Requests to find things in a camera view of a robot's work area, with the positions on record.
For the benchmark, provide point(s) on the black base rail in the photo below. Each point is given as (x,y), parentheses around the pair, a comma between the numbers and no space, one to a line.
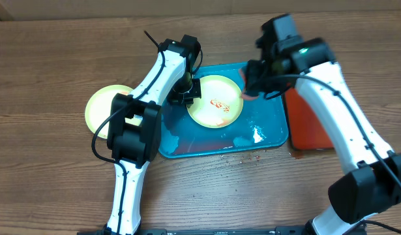
(219,231)

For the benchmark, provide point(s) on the red sponge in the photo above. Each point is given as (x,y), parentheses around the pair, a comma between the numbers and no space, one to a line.
(244,94)

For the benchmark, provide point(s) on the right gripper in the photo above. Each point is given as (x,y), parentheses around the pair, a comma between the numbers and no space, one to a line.
(252,83)

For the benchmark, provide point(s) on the red black tray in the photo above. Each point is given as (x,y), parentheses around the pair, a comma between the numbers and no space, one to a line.
(306,131)

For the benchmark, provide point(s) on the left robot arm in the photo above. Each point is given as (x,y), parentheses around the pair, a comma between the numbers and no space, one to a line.
(134,131)

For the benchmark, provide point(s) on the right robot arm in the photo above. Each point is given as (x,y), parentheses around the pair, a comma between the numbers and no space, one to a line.
(371,183)

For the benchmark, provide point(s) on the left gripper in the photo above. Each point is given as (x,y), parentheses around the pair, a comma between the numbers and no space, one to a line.
(173,98)

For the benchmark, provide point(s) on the yellow plate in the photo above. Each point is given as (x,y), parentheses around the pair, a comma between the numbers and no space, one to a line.
(220,103)
(98,107)

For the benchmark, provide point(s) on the teal plastic tray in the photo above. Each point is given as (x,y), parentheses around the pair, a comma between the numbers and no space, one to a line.
(261,124)

